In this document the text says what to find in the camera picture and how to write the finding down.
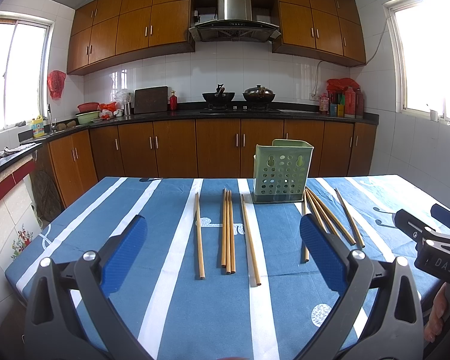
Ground wooden chopstick group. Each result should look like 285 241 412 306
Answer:
305 188 339 236
301 197 309 263
306 188 356 245

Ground wooden chopstick trio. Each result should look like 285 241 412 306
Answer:
221 189 227 267
225 190 232 275
227 191 236 274

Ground lower wooden kitchen cabinets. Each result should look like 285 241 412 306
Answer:
36 118 377 208

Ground person right hand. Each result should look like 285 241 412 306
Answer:
424 283 448 343

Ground green perforated utensil holder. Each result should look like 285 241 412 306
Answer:
253 139 314 203

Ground red oil bottles group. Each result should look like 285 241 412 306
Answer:
327 78 364 119

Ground pink label bottle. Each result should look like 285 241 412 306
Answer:
319 93 329 115

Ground right window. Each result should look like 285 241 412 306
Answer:
385 0 450 124

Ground window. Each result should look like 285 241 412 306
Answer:
0 14 52 132
385 0 450 124

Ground black lidded wok right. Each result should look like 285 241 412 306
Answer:
243 85 275 108

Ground yellow detergent bottle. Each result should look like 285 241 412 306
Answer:
31 115 45 138

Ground green basin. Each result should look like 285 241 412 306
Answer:
75 110 100 125

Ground red basin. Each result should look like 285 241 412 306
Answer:
77 102 100 113

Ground black wok left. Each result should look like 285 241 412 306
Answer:
202 84 235 109

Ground dark cutting board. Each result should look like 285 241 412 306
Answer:
133 86 168 115

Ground red bottle on counter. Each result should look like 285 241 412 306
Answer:
169 90 178 111

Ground stainless steel range hood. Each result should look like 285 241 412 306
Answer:
188 0 281 42

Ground left window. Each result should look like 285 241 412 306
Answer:
0 14 52 132

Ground red plastic bag on wall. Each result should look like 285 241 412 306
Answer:
47 70 67 100

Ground upper wooden wall cabinets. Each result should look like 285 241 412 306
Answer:
66 0 366 75

